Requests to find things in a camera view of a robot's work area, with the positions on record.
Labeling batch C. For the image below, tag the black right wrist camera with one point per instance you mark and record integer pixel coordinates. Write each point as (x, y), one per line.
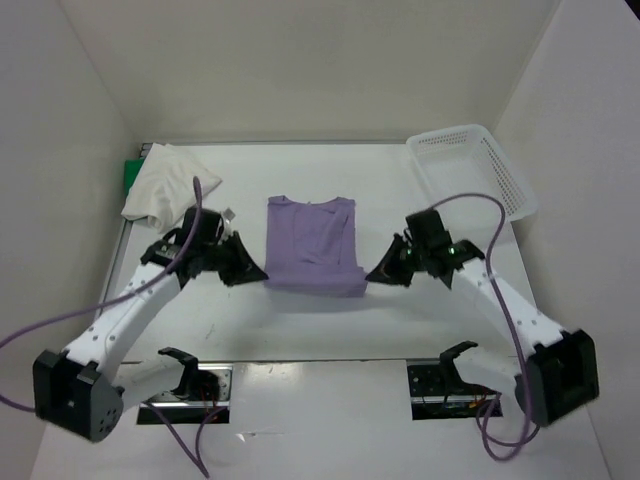
(427, 230)

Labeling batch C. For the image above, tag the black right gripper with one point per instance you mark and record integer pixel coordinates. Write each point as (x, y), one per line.
(387, 270)

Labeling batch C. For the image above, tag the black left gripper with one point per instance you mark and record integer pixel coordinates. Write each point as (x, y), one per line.
(245, 269)

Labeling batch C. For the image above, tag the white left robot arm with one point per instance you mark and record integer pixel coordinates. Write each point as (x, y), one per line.
(83, 388)

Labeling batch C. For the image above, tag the white plastic laundry basket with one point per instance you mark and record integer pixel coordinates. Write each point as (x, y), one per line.
(467, 159)

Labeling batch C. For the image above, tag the cream white t shirt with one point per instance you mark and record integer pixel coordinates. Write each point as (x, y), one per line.
(163, 189)

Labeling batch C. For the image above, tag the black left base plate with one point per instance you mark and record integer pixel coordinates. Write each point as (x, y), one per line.
(212, 393)

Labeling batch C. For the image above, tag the lavender t shirt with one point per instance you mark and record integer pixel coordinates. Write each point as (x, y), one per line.
(311, 248)

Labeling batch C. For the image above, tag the green t shirt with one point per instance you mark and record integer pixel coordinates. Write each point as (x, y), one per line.
(131, 170)

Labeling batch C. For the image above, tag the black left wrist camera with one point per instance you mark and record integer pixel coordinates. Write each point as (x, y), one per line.
(212, 227)

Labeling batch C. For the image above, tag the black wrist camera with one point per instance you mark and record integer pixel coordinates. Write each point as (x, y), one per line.
(427, 230)
(212, 227)

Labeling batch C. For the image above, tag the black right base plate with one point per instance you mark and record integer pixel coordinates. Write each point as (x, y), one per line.
(431, 399)

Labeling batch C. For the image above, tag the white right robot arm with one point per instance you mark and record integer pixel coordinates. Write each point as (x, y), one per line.
(554, 372)

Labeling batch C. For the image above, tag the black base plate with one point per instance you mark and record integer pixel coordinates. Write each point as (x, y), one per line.
(431, 399)
(212, 393)

